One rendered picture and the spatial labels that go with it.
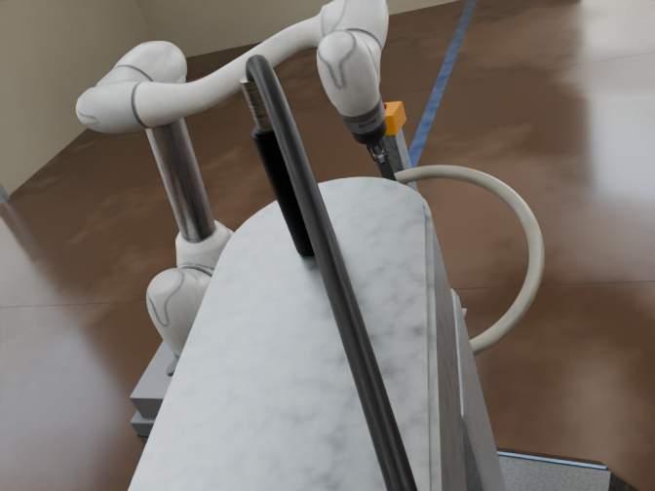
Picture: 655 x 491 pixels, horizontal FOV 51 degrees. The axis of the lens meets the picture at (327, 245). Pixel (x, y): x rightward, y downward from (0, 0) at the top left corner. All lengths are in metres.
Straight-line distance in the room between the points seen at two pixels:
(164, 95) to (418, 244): 0.98
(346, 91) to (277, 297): 0.75
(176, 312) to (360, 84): 0.85
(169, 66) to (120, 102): 0.20
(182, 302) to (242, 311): 1.25
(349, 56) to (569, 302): 2.11
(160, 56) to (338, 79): 0.55
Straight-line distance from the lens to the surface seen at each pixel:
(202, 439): 0.52
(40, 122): 7.19
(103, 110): 1.58
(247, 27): 8.23
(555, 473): 1.50
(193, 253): 1.95
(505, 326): 1.36
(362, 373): 0.39
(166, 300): 1.86
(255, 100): 0.58
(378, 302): 0.56
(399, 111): 2.59
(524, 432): 2.70
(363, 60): 1.30
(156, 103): 1.52
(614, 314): 3.10
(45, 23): 7.54
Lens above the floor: 2.08
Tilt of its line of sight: 32 degrees down
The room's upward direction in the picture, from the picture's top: 20 degrees counter-clockwise
